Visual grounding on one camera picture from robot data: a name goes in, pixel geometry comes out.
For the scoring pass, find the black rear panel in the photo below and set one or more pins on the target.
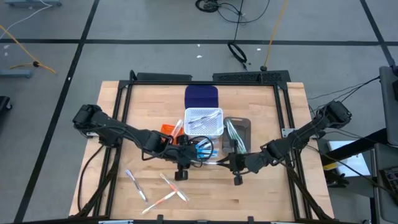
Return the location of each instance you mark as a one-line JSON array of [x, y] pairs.
[[163, 76]]

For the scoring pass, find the black desk beam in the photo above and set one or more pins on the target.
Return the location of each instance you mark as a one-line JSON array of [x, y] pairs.
[[367, 139]]

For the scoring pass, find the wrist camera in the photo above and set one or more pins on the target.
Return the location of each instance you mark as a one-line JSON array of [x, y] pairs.
[[238, 180], [181, 175]]

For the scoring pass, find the grey desk panel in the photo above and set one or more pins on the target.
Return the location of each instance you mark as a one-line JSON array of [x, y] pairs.
[[385, 211]]

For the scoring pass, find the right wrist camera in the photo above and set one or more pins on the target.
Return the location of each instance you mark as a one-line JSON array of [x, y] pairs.
[[238, 180]]

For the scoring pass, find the black frame clamp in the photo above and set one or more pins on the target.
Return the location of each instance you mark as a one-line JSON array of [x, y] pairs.
[[160, 218], [250, 219]]

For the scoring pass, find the black floor object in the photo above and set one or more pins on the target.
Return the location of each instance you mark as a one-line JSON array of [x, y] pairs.
[[4, 104]]

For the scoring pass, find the grey translucent plastic bin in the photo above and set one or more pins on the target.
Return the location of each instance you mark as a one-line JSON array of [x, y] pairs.
[[244, 124]]

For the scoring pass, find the black perforated rear box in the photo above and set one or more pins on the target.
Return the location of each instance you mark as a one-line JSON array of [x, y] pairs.
[[248, 76]]

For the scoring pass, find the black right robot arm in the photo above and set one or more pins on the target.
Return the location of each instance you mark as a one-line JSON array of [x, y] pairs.
[[298, 137]]

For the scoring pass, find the black frame corner hook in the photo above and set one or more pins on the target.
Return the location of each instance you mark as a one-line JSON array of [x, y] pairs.
[[132, 74]]

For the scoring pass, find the white perforated plastic basket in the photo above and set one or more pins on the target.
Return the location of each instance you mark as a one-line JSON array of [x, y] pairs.
[[211, 132]]

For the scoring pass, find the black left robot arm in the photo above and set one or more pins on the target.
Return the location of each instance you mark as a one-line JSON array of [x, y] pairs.
[[124, 129]]

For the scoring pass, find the dark blue tray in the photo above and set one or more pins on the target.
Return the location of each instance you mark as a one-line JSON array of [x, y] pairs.
[[201, 96]]

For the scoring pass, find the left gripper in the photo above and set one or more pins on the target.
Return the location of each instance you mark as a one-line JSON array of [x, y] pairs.
[[186, 155]]

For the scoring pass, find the dark desk keyboard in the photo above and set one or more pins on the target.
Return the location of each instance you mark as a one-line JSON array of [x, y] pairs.
[[390, 180]]

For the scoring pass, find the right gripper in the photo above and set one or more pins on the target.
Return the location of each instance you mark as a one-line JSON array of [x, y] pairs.
[[239, 163]]

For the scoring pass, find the pink toothbrush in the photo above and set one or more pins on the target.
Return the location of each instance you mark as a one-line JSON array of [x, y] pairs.
[[178, 127], [157, 203], [168, 182]]

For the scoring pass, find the white paper box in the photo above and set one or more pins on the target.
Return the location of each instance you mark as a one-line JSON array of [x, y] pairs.
[[351, 161]]

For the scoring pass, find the orange slotted plastic basket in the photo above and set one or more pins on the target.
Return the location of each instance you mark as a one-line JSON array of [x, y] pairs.
[[166, 128]]

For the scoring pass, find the black aluminium table frame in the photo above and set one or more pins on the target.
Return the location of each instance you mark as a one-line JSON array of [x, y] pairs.
[[155, 83]]

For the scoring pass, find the black slotted plastic basket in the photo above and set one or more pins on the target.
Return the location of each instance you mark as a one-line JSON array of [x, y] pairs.
[[217, 155]]

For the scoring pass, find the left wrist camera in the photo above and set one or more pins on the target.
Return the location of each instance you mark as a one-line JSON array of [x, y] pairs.
[[181, 175]]

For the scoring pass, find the blue toothbrush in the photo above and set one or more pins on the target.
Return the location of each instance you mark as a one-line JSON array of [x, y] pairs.
[[203, 143], [211, 148], [207, 153]]

